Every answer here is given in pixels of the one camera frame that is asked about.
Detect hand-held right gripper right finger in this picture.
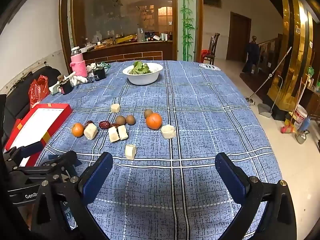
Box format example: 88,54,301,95
215,152,298,240

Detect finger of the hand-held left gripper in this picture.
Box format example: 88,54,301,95
2,140,47,165
10,150,78,180

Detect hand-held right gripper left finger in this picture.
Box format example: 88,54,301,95
30,152,113,240

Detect small orange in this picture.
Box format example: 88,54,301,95
71,122,84,138

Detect red box with white inside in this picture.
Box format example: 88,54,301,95
4,103,73,167

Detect round beige cake piece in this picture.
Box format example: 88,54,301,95
161,124,177,139

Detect large orange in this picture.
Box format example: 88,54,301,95
146,113,163,130

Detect red plastic bag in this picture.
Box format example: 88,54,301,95
28,75,50,109

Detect black sofa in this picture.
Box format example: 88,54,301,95
0,66,62,140

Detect mint green cloth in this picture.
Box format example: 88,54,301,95
49,81,63,95

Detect red green broom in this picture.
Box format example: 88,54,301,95
280,80,304,134

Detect grey dustpan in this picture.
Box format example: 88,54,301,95
257,74,284,117

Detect white gloves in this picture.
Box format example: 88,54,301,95
68,71,88,87

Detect blue plaid tablecloth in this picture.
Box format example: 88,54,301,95
35,60,284,240

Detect white bucket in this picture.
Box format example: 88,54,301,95
292,104,308,130

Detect small black box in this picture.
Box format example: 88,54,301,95
93,67,106,81

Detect bottle with pink knit sleeve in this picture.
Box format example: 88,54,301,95
70,47,88,78

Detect green patterned cloth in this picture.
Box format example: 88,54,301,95
86,61,112,71

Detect white bowl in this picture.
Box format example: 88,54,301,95
122,63,163,85

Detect metal pole mop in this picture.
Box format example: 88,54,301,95
245,46,292,104

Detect green lettuce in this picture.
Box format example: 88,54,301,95
128,60,152,75

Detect wooden counter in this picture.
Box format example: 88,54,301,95
81,40,174,62

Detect wooden chair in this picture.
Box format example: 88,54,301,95
203,33,220,65

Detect yellow box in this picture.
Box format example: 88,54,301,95
114,35,137,44

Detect brown wooden door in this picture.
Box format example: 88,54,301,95
226,12,252,62

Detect wood framed glass partition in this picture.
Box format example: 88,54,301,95
59,0,179,74

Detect bamboo painted panel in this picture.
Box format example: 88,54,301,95
177,0,197,62

